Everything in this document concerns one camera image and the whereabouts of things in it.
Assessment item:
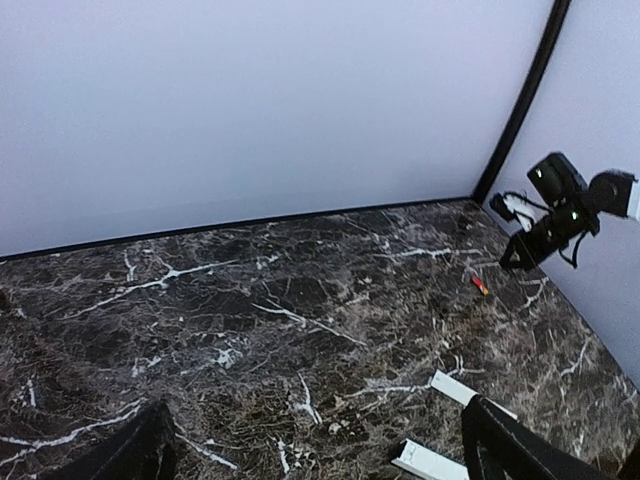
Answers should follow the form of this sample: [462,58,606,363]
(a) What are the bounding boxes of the white battery cover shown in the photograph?
[429,369,519,421]

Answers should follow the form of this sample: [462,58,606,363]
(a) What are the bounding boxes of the black frame post right rear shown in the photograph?
[471,0,572,205]

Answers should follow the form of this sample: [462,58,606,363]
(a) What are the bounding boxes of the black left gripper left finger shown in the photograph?
[49,400,176,480]

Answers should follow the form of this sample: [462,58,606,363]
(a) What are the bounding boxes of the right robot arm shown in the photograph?
[490,152,639,271]

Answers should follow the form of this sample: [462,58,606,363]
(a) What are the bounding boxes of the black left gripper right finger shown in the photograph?
[461,394,608,480]

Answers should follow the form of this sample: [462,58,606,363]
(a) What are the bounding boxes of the red yellow AA battery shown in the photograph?
[472,276,489,295]

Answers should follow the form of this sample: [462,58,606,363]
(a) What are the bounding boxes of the white remote control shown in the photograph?
[390,439,469,480]

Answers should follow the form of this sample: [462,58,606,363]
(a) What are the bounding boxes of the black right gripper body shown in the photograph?
[499,221,555,270]

